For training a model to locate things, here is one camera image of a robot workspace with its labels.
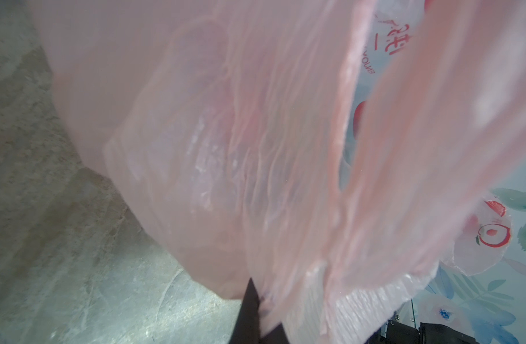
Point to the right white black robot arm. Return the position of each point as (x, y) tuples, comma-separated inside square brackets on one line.
[(394, 332)]

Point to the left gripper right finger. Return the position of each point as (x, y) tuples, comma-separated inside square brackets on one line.
[(276, 336)]

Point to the pink printed plastic bag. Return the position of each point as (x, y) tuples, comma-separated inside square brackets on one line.
[(484, 239)]

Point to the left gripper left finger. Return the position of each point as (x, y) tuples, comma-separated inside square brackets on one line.
[(247, 326)]

